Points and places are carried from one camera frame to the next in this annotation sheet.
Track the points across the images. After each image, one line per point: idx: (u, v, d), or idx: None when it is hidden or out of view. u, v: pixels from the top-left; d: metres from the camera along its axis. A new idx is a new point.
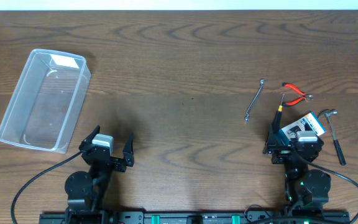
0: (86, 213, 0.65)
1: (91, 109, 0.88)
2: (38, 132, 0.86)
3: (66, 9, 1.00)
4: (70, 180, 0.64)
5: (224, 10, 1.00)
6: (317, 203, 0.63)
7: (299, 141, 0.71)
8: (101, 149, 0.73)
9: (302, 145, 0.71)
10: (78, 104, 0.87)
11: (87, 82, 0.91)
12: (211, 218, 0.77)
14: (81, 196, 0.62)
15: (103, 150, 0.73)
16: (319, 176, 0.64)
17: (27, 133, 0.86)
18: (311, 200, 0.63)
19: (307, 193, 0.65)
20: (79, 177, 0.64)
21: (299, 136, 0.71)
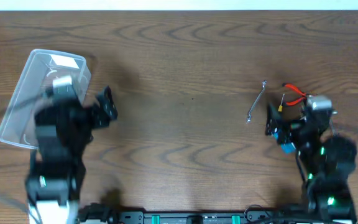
0: (55, 158, 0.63)
1: None
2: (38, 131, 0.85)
3: (66, 9, 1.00)
4: (40, 114, 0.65)
5: (224, 10, 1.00)
6: (340, 172, 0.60)
7: (314, 109, 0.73)
8: (63, 89, 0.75)
9: (319, 112, 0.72)
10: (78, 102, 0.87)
11: (87, 82, 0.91)
12: (211, 218, 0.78)
14: (50, 129, 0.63)
15: (65, 89, 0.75)
16: (340, 142, 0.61)
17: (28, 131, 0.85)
18: (334, 168, 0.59)
19: (328, 162, 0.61)
20: (52, 111, 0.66)
21: (313, 104, 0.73)
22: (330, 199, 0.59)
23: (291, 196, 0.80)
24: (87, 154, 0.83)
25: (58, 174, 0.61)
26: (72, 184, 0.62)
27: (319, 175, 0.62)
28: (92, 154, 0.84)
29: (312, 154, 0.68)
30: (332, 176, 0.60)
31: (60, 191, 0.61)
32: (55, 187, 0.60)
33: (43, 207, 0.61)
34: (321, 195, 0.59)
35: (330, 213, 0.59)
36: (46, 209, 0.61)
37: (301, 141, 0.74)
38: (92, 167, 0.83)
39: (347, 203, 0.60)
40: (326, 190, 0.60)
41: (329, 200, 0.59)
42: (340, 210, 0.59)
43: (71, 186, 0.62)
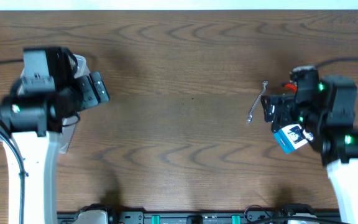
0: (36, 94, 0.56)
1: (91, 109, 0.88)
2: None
3: (66, 8, 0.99)
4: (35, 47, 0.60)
5: (224, 10, 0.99)
6: (346, 95, 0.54)
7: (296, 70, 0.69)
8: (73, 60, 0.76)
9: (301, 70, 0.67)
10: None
11: None
12: (211, 218, 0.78)
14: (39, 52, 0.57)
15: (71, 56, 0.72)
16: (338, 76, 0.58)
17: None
18: (336, 92, 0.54)
19: (327, 91, 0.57)
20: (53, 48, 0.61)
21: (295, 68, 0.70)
22: (347, 137, 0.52)
23: (291, 196, 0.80)
24: (87, 154, 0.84)
25: (35, 101, 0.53)
26: (50, 111, 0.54)
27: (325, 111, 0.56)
28: (92, 154, 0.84)
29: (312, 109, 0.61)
30: (337, 107, 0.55)
31: (36, 116, 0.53)
32: (30, 114, 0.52)
33: (22, 136, 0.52)
34: (334, 133, 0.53)
35: (347, 152, 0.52)
36: (24, 140, 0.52)
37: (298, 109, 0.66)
38: (92, 167, 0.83)
39: None
40: (337, 130, 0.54)
41: (345, 137, 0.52)
42: (357, 148, 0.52)
43: (48, 113, 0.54)
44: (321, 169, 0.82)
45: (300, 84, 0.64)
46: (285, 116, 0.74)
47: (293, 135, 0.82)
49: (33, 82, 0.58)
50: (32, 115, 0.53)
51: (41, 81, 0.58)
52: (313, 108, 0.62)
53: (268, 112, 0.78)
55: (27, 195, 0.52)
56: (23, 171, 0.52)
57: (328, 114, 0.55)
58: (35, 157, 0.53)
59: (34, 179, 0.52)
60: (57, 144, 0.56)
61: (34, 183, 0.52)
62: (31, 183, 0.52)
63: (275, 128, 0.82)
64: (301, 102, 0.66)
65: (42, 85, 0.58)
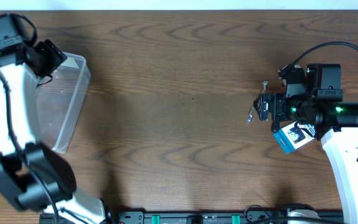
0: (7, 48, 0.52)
1: (91, 110, 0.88)
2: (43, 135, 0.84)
3: (66, 8, 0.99)
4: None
5: (224, 10, 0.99)
6: (333, 75, 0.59)
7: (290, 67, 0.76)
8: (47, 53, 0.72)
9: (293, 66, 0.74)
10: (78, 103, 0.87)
11: (87, 82, 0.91)
12: (211, 218, 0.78)
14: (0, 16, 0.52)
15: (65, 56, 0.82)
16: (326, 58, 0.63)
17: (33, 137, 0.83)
18: (323, 71, 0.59)
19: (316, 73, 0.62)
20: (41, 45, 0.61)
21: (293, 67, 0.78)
22: (337, 107, 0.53)
23: (290, 196, 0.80)
24: (87, 154, 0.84)
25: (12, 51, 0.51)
26: (28, 56, 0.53)
27: (315, 89, 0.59)
28: (92, 154, 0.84)
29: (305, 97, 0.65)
30: (323, 85, 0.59)
31: (12, 63, 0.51)
32: (9, 60, 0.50)
33: (9, 71, 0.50)
34: (327, 106, 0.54)
35: (339, 122, 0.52)
36: (12, 74, 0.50)
37: (290, 99, 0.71)
38: (92, 167, 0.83)
39: (355, 111, 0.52)
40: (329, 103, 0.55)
41: (336, 107, 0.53)
42: (347, 118, 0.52)
43: (27, 59, 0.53)
44: (321, 169, 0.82)
45: (288, 78, 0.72)
46: (278, 112, 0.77)
47: (293, 135, 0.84)
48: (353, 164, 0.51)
49: (5, 43, 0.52)
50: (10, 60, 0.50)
51: (14, 42, 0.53)
52: (305, 96, 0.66)
53: (261, 110, 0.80)
55: (13, 108, 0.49)
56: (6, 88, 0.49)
57: (317, 91, 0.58)
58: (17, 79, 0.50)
59: (18, 92, 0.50)
60: (33, 78, 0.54)
61: (18, 99, 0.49)
62: (17, 100, 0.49)
63: (274, 128, 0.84)
64: (292, 96, 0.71)
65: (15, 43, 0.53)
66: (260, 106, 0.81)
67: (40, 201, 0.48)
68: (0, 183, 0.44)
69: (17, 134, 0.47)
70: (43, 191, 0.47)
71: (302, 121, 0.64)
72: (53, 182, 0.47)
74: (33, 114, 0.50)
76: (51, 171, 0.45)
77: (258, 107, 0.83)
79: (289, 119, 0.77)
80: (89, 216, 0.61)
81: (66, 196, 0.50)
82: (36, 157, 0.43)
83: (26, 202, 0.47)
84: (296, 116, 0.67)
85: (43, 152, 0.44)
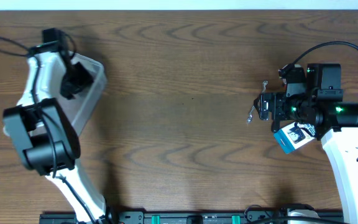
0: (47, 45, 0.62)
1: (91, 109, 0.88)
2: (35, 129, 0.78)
3: (66, 8, 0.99)
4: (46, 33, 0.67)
5: (224, 10, 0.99)
6: (333, 74, 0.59)
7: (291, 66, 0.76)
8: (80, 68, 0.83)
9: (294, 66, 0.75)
10: (85, 114, 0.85)
11: (102, 88, 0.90)
12: (211, 218, 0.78)
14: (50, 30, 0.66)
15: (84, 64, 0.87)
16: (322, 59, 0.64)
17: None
18: (322, 71, 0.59)
19: (315, 71, 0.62)
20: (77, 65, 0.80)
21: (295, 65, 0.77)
22: (337, 107, 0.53)
23: (290, 196, 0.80)
24: (87, 154, 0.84)
25: (50, 45, 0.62)
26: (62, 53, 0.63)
27: (315, 89, 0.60)
28: (92, 154, 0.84)
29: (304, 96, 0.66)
30: (323, 85, 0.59)
31: (49, 53, 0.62)
32: (48, 52, 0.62)
33: (44, 55, 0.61)
34: (327, 106, 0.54)
35: (338, 122, 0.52)
36: (45, 56, 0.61)
37: (289, 99, 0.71)
38: (92, 167, 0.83)
39: (355, 111, 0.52)
40: (329, 103, 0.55)
41: (336, 107, 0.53)
42: (347, 118, 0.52)
43: (61, 53, 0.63)
44: (321, 169, 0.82)
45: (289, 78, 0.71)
46: (278, 111, 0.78)
47: (293, 135, 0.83)
48: (353, 165, 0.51)
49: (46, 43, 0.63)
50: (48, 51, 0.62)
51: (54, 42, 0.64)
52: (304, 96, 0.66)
53: (262, 109, 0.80)
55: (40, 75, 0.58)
56: (38, 61, 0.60)
57: (317, 91, 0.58)
58: (48, 59, 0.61)
59: (47, 68, 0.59)
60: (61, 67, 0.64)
61: (46, 73, 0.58)
62: (43, 71, 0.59)
63: (274, 128, 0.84)
64: (292, 96, 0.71)
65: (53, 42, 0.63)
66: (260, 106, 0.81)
67: (45, 161, 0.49)
68: (15, 132, 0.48)
69: (38, 92, 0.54)
70: (50, 151, 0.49)
71: (302, 120, 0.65)
72: (60, 140, 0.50)
74: (53, 88, 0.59)
76: (61, 126, 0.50)
77: (258, 107, 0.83)
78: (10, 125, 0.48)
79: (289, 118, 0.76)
80: (88, 202, 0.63)
81: (71, 163, 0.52)
82: (50, 109, 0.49)
83: (33, 161, 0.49)
84: (296, 115, 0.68)
85: (55, 107, 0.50)
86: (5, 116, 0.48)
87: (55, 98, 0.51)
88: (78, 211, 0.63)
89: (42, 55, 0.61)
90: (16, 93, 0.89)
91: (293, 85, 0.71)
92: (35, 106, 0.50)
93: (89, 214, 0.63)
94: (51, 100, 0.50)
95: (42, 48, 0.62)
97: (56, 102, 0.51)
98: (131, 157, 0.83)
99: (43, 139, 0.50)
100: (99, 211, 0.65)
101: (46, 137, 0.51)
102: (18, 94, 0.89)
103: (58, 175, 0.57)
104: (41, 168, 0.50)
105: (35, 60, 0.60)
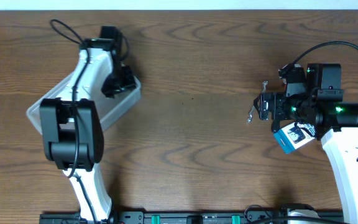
0: (100, 41, 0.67)
1: None
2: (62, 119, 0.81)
3: (66, 8, 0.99)
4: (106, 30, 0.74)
5: (224, 10, 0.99)
6: (333, 74, 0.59)
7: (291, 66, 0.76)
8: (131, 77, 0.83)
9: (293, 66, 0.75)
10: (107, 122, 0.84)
11: (133, 102, 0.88)
12: (211, 218, 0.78)
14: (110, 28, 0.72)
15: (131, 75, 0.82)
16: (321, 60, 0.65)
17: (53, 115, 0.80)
18: (322, 71, 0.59)
19: (315, 71, 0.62)
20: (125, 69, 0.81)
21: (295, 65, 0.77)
22: (337, 107, 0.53)
23: (290, 196, 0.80)
24: None
25: (104, 43, 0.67)
26: (113, 53, 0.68)
27: (315, 88, 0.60)
28: None
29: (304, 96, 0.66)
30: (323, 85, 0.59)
31: (100, 50, 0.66)
32: (99, 49, 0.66)
33: (95, 51, 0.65)
34: (327, 106, 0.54)
35: (338, 122, 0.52)
36: (96, 53, 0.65)
37: (289, 99, 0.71)
38: None
39: (355, 111, 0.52)
40: (329, 103, 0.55)
41: (336, 107, 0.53)
42: (347, 118, 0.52)
43: (111, 52, 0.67)
44: (320, 169, 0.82)
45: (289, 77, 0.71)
46: (278, 111, 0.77)
47: (293, 135, 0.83)
48: (352, 164, 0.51)
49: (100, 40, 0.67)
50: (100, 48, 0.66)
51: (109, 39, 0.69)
52: (304, 96, 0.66)
53: (261, 109, 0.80)
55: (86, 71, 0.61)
56: (87, 58, 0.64)
57: (317, 91, 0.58)
58: (98, 57, 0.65)
59: (94, 65, 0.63)
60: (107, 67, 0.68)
61: (92, 69, 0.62)
62: (91, 67, 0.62)
63: (274, 128, 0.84)
64: (292, 96, 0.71)
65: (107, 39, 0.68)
66: (260, 105, 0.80)
67: (66, 157, 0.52)
68: (46, 123, 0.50)
69: (79, 89, 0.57)
70: (73, 150, 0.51)
71: (302, 120, 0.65)
72: (85, 143, 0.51)
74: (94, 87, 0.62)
76: (89, 129, 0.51)
77: (258, 106, 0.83)
78: (43, 116, 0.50)
79: (288, 117, 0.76)
80: (95, 203, 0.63)
81: (89, 165, 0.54)
82: (84, 112, 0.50)
83: (55, 154, 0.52)
84: (295, 116, 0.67)
85: (91, 111, 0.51)
86: (42, 106, 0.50)
87: (93, 101, 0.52)
88: (82, 208, 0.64)
89: (93, 51, 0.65)
90: (15, 93, 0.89)
91: (291, 84, 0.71)
92: (73, 103, 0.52)
93: (92, 215, 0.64)
94: (89, 102, 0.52)
95: (96, 43, 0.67)
97: (93, 106, 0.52)
98: (132, 157, 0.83)
99: (71, 136, 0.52)
100: (103, 214, 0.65)
101: (73, 135, 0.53)
102: (18, 94, 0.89)
103: (74, 174, 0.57)
104: (60, 162, 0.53)
105: (86, 53, 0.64)
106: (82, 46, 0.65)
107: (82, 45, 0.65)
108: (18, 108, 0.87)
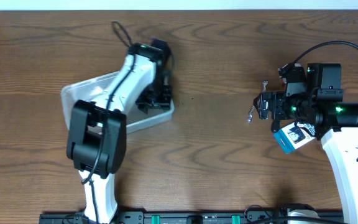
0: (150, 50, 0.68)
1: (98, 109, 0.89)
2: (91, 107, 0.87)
3: (66, 8, 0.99)
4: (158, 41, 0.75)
5: (224, 10, 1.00)
6: (333, 74, 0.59)
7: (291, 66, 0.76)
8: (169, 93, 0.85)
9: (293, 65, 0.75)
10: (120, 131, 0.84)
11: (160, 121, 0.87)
12: (211, 218, 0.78)
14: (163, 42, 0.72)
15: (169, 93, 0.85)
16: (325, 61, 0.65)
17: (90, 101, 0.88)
18: (322, 70, 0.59)
19: (314, 71, 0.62)
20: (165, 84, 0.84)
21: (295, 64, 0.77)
22: (337, 107, 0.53)
23: (290, 196, 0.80)
24: None
25: (153, 53, 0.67)
26: (158, 63, 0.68)
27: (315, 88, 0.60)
28: None
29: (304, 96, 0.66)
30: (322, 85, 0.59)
31: (147, 59, 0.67)
32: (146, 58, 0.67)
33: (142, 60, 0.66)
34: (327, 106, 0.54)
35: (337, 122, 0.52)
36: (143, 63, 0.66)
37: (289, 98, 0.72)
38: None
39: (355, 111, 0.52)
40: (329, 102, 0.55)
41: (336, 107, 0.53)
42: (347, 118, 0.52)
43: (156, 63, 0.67)
44: (320, 169, 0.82)
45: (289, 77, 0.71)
46: (278, 111, 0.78)
47: (293, 135, 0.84)
48: (352, 164, 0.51)
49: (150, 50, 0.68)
50: (146, 56, 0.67)
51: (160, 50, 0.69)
52: (305, 95, 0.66)
53: (261, 108, 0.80)
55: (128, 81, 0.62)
56: (132, 66, 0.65)
57: (317, 91, 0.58)
58: (143, 67, 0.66)
59: (137, 74, 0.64)
60: (148, 78, 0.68)
61: (132, 78, 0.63)
62: (133, 77, 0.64)
63: (274, 128, 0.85)
64: (292, 95, 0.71)
65: (156, 50, 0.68)
66: (260, 105, 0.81)
67: (85, 159, 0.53)
68: (74, 124, 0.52)
69: (115, 98, 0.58)
70: (94, 155, 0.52)
71: (302, 120, 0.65)
72: (107, 153, 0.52)
74: (130, 98, 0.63)
76: (114, 141, 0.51)
77: (258, 106, 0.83)
78: (74, 117, 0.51)
79: (288, 117, 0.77)
80: (100, 206, 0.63)
81: (105, 173, 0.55)
82: (114, 124, 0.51)
83: (76, 154, 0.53)
84: (295, 115, 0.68)
85: (120, 125, 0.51)
86: (76, 108, 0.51)
87: (125, 114, 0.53)
88: (88, 208, 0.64)
89: (139, 60, 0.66)
90: (15, 93, 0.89)
91: (291, 84, 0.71)
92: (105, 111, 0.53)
93: (96, 218, 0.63)
94: (120, 116, 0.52)
95: (143, 51, 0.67)
97: (123, 119, 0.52)
98: (132, 157, 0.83)
99: (95, 142, 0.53)
100: (105, 217, 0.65)
101: (97, 140, 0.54)
102: (18, 94, 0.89)
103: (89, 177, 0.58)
104: (79, 163, 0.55)
105: (132, 60, 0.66)
106: (131, 50, 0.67)
107: (131, 50, 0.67)
108: (18, 108, 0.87)
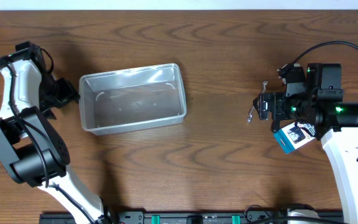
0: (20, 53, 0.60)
1: (106, 106, 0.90)
2: (106, 98, 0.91)
3: (66, 9, 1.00)
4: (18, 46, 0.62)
5: (224, 10, 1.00)
6: (334, 74, 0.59)
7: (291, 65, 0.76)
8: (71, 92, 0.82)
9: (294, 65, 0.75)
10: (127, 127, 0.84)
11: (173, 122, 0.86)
12: (211, 218, 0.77)
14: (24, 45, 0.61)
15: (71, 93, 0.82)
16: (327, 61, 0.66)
17: (104, 91, 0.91)
18: (321, 70, 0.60)
19: (314, 71, 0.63)
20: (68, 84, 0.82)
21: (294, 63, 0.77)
22: (338, 108, 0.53)
23: (290, 196, 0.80)
24: (87, 154, 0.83)
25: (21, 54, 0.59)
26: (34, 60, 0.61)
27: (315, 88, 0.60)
28: (91, 154, 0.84)
29: (304, 95, 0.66)
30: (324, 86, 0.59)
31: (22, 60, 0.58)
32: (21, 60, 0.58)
33: (17, 65, 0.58)
34: (327, 106, 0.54)
35: (338, 122, 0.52)
36: (19, 65, 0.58)
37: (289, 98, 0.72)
38: (90, 167, 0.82)
39: (355, 112, 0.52)
40: (329, 103, 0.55)
41: (336, 107, 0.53)
42: (347, 119, 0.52)
43: (33, 59, 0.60)
44: (320, 169, 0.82)
45: (288, 77, 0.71)
46: (278, 111, 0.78)
47: (293, 135, 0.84)
48: (352, 165, 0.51)
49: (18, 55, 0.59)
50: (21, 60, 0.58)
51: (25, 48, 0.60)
52: (305, 96, 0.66)
53: (261, 109, 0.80)
55: (17, 84, 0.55)
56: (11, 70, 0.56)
57: (317, 91, 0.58)
58: (22, 65, 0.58)
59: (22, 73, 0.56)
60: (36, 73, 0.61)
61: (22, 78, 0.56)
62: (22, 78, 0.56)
63: (274, 128, 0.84)
64: (292, 95, 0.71)
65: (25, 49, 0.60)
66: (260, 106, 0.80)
67: (34, 172, 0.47)
68: None
69: (17, 102, 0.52)
70: (38, 161, 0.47)
71: (302, 120, 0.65)
72: (47, 147, 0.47)
74: (32, 96, 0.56)
76: (45, 132, 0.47)
77: (258, 106, 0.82)
78: None
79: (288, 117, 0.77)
80: (86, 206, 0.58)
81: (62, 170, 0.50)
82: (31, 118, 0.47)
83: (22, 173, 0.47)
84: (295, 114, 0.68)
85: (37, 116, 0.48)
86: None
87: (36, 107, 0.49)
88: (74, 213, 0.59)
89: (15, 63, 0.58)
90: None
91: (291, 84, 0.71)
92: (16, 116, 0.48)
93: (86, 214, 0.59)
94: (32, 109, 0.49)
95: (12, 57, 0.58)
97: (37, 111, 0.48)
98: (131, 157, 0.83)
99: (30, 150, 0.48)
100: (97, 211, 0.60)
101: (32, 148, 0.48)
102: None
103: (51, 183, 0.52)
104: (32, 180, 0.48)
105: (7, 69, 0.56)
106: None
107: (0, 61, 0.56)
108: None
